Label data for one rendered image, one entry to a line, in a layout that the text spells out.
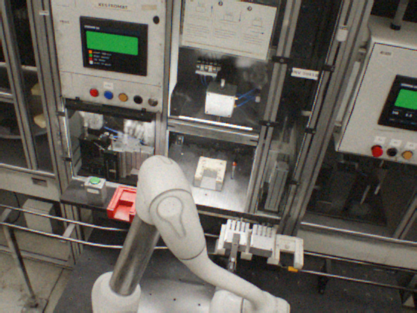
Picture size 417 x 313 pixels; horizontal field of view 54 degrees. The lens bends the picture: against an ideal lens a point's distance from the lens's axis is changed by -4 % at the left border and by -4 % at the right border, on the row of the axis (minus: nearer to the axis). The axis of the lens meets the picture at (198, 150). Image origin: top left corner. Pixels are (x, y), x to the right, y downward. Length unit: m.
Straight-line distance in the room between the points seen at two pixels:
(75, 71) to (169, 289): 1.00
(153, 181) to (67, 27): 0.71
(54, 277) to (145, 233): 1.58
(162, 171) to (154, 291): 0.82
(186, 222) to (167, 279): 0.88
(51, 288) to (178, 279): 1.08
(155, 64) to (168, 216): 0.67
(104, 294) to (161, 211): 0.58
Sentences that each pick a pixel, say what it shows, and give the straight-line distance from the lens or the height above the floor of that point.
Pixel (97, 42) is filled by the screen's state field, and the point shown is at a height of 1.65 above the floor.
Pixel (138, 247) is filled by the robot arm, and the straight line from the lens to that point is 1.37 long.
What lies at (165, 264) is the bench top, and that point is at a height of 0.68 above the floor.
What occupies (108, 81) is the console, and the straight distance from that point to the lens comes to 1.66.
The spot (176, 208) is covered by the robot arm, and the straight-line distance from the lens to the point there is 1.08.
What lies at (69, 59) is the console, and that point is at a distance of 1.68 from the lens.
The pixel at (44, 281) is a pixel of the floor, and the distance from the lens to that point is 2.84.
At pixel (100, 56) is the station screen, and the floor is 1.59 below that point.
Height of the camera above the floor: 2.30
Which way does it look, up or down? 39 degrees down
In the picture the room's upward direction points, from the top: 6 degrees clockwise
